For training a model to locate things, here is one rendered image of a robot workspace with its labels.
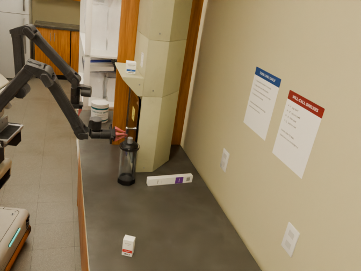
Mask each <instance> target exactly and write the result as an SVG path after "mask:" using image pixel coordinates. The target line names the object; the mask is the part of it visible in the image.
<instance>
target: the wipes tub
mask: <svg viewBox="0 0 361 271"><path fill-rule="evenodd" d="M108 115H109V102H108V101H106V100H103V99H94V100H93V101H91V117H94V116H98V117H100V118H102V123H106V122H107V121H108Z"/></svg>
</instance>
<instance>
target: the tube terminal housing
mask: <svg viewBox="0 0 361 271"><path fill-rule="evenodd" d="M186 41H187V40H186V39H185V40H177V41H159V40H149V39H148V38H146V37H145V36H144V35H143V34H142V33H141V32H140V31H138V30H137V34H136V45H135V57H134V61H135V62H136V68H137V69H138V71H139V72H140V74H141V75H142V77H143V78H144V84H143V94H142V96H139V97H140V99H141V110H140V119H139V132H138V139H137V143H138V144H139V145H140V149H139V150H138V155H137V161H136V171H135V172H153V171H154V170H156V169H157V168H158V167H160V166H162V165H163V164H164V163H166V162H167V161H169V155H170V148H171V141H172V134H173V129H174V122H175V115H176V109H177V101H178V94H179V87H180V82H181V75H182V69H183V62H184V54H185V48H186ZM142 52H143V53H144V56H143V66H142V67H141V66H140V63H141V53H142Z"/></svg>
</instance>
